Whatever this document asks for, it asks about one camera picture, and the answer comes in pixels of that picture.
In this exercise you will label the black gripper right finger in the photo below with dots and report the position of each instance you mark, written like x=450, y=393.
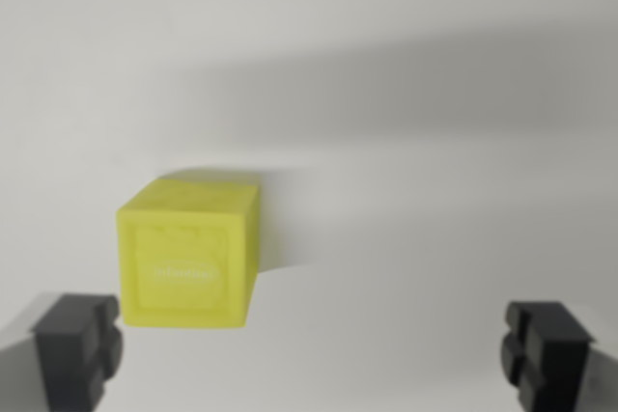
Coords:
x=555, y=354

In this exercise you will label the yellow soft cube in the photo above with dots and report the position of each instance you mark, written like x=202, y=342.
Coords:
x=188, y=257

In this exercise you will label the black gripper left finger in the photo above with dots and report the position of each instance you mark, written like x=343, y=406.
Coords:
x=72, y=349

